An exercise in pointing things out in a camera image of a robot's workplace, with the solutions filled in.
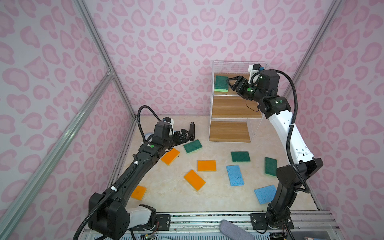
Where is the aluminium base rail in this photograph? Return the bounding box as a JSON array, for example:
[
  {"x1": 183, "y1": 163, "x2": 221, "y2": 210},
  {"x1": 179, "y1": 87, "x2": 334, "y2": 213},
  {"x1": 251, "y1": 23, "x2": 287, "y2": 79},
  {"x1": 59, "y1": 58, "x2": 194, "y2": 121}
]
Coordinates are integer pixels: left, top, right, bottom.
[{"x1": 118, "y1": 211, "x2": 344, "y2": 240}]

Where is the orange sponge left back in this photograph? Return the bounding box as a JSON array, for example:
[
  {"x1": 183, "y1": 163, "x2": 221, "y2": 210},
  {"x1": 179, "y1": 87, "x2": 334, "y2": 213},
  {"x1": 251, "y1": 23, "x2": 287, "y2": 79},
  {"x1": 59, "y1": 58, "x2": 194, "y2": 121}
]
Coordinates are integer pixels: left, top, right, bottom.
[{"x1": 161, "y1": 148, "x2": 180, "y2": 166}]

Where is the white wire wooden shelf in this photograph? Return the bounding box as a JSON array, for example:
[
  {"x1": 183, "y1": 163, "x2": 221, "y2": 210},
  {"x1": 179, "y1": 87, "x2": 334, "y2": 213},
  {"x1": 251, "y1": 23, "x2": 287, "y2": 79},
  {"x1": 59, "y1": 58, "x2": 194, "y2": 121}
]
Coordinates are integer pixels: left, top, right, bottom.
[{"x1": 209, "y1": 61, "x2": 264, "y2": 143}]

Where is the green sponge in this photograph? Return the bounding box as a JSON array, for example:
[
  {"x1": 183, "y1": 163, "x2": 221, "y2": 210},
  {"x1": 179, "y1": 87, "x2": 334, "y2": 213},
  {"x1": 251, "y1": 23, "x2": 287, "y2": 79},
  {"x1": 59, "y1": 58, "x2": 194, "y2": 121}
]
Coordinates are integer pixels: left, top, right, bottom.
[
  {"x1": 214, "y1": 75, "x2": 229, "y2": 93},
  {"x1": 184, "y1": 140, "x2": 203, "y2": 154},
  {"x1": 231, "y1": 152, "x2": 251, "y2": 162},
  {"x1": 264, "y1": 157, "x2": 278, "y2": 177}
]

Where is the orange sponge front left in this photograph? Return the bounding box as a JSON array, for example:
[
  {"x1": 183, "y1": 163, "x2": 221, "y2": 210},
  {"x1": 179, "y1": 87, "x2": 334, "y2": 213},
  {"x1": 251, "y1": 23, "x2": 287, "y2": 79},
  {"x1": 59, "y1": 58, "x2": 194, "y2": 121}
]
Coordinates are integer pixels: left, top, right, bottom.
[{"x1": 131, "y1": 186, "x2": 147, "y2": 201}]

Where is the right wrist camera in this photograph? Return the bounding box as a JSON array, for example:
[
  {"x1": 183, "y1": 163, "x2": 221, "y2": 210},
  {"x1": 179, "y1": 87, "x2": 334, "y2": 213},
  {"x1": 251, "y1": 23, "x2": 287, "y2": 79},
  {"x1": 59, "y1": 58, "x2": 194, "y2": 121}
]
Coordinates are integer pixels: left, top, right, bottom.
[{"x1": 248, "y1": 64, "x2": 265, "y2": 84}]

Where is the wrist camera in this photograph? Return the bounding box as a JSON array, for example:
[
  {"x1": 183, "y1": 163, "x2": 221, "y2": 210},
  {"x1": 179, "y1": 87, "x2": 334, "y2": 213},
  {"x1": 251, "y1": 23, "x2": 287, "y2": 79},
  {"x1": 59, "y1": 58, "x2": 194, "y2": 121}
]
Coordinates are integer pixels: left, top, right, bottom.
[
  {"x1": 248, "y1": 64, "x2": 265, "y2": 84},
  {"x1": 162, "y1": 117, "x2": 174, "y2": 135}
]

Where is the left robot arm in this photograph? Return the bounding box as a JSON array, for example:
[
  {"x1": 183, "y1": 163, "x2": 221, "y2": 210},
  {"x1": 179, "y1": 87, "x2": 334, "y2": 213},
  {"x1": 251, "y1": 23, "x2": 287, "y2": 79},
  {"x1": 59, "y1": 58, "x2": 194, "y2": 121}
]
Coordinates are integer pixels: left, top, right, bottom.
[{"x1": 73, "y1": 105, "x2": 195, "y2": 240}]

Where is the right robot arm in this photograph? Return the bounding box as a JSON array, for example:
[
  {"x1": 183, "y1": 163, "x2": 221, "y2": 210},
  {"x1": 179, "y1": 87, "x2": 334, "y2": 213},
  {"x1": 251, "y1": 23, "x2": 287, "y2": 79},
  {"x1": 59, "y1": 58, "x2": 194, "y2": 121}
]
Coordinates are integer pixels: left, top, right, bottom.
[{"x1": 227, "y1": 69, "x2": 324, "y2": 229}]

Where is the orange sponge front centre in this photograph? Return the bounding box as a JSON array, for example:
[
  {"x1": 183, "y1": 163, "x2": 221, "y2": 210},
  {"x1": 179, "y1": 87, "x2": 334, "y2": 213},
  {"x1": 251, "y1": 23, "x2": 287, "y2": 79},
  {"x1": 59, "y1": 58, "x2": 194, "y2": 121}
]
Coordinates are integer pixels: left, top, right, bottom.
[{"x1": 184, "y1": 170, "x2": 206, "y2": 191}]

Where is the grey cloth object front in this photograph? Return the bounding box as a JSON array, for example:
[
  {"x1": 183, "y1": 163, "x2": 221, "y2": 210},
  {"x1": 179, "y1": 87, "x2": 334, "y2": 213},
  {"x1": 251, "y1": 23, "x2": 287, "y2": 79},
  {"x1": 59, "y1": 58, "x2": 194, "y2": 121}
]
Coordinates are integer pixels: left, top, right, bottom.
[{"x1": 220, "y1": 220, "x2": 255, "y2": 240}]

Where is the blue sponge centre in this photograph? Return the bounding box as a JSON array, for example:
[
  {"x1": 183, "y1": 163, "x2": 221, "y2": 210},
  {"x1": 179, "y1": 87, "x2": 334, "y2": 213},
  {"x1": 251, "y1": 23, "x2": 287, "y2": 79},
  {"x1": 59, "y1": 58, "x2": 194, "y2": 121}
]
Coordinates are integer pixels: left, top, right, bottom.
[{"x1": 226, "y1": 165, "x2": 245, "y2": 187}]

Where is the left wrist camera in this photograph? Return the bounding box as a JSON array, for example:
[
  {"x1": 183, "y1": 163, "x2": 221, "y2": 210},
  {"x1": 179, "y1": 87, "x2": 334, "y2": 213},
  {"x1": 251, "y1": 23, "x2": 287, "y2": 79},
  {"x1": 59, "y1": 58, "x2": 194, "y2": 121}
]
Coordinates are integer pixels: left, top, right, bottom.
[{"x1": 162, "y1": 117, "x2": 174, "y2": 135}]

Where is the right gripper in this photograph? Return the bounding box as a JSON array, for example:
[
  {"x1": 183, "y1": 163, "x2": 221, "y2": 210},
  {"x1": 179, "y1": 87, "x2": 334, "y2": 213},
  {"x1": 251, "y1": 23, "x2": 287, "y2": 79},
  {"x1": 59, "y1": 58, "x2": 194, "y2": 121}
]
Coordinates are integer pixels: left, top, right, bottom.
[{"x1": 226, "y1": 75, "x2": 267, "y2": 104}]

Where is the orange sponge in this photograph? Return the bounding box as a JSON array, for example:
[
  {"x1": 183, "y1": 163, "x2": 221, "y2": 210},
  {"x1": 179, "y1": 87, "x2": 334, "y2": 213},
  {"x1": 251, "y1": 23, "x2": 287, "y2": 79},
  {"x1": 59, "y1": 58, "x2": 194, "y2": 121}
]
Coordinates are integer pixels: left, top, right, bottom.
[
  {"x1": 184, "y1": 170, "x2": 206, "y2": 191},
  {"x1": 197, "y1": 160, "x2": 217, "y2": 172},
  {"x1": 131, "y1": 186, "x2": 147, "y2": 201},
  {"x1": 161, "y1": 148, "x2": 180, "y2": 166}
]

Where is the blue sponge front right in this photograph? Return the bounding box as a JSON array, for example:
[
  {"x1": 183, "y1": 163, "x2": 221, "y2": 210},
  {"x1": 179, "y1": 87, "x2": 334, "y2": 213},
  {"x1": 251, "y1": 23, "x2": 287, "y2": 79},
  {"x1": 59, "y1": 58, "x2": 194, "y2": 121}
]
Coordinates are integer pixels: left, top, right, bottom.
[{"x1": 254, "y1": 185, "x2": 277, "y2": 205}]

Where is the blue sponge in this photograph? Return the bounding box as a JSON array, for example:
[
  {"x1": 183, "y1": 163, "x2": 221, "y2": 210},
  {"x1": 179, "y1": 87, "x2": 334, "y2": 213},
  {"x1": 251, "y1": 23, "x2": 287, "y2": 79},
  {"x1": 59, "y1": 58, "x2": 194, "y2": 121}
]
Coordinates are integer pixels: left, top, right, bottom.
[
  {"x1": 254, "y1": 185, "x2": 277, "y2": 205},
  {"x1": 226, "y1": 165, "x2": 245, "y2": 187}
]

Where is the black stapler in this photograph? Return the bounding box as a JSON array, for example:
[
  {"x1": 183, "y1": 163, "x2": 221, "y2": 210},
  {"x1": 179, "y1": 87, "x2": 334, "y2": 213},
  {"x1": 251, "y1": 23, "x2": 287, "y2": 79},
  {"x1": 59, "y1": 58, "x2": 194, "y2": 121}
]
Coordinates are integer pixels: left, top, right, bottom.
[{"x1": 189, "y1": 122, "x2": 195, "y2": 142}]

